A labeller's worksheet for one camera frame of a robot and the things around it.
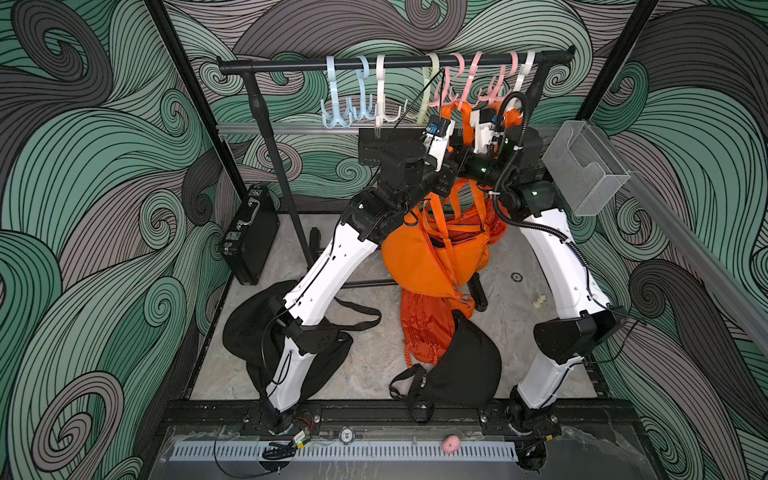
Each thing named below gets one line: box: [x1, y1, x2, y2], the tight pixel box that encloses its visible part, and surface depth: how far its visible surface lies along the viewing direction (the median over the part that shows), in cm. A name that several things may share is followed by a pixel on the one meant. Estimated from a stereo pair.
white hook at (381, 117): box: [375, 55, 402, 138], surface depth 57 cm
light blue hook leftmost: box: [320, 56, 353, 129], surface depth 59 cm
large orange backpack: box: [382, 178, 491, 319], surface depth 83 cm
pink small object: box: [441, 435, 461, 454], surface depth 70 cm
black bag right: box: [389, 310, 502, 423], surface depth 81 cm
